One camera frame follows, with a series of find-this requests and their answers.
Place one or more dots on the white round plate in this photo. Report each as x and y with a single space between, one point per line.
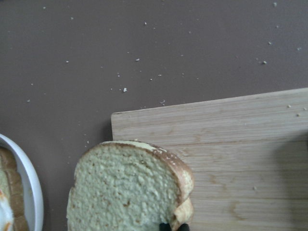
33 199

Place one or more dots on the bread slice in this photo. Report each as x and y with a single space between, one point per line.
129 186
11 186

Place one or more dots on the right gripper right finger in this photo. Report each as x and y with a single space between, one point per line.
184 227

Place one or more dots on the fried egg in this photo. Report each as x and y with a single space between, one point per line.
6 213

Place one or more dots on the wooden cutting board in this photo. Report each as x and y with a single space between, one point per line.
249 157

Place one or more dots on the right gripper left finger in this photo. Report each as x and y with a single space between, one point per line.
164 227

